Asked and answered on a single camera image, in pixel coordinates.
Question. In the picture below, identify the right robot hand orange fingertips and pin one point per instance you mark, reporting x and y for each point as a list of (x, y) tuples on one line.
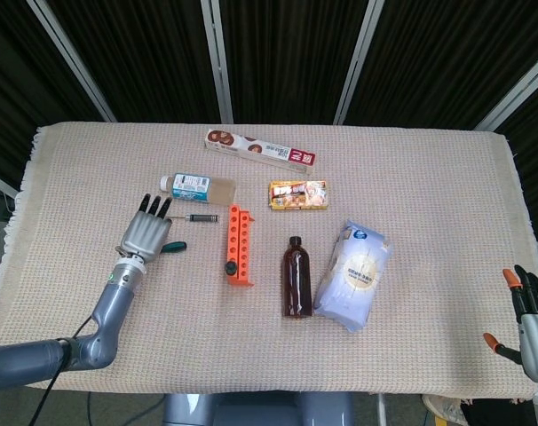
[(537, 341)]

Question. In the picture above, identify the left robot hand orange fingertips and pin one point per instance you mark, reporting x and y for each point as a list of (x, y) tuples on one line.
[(144, 235)]

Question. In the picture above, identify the black metal precision screwdriver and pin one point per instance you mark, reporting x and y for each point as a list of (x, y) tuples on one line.
[(202, 218)]

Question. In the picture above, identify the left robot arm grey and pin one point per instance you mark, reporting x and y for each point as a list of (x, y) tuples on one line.
[(113, 306)]

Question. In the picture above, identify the orange screwdriver rack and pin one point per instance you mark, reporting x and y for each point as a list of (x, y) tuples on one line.
[(239, 280)]

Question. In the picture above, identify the plastic bottle blue label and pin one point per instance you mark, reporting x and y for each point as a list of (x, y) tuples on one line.
[(189, 188)]

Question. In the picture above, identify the patterned beige sneaker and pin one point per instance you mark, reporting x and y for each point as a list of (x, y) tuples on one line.
[(444, 408)]

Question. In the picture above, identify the long white red box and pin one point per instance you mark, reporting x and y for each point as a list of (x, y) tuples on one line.
[(260, 148)]

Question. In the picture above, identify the yellow curry box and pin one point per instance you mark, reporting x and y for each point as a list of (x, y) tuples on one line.
[(295, 195)]

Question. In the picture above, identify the brown plastic bottle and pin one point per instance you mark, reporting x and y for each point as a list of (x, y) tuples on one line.
[(297, 284)]

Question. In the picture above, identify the beige waffle tablecloth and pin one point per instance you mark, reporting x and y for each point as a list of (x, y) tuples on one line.
[(295, 355)]

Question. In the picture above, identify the pale blue paper bag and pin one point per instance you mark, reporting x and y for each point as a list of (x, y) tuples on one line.
[(353, 279)]

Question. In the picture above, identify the grey robot torso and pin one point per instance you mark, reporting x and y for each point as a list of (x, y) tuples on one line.
[(251, 410)]

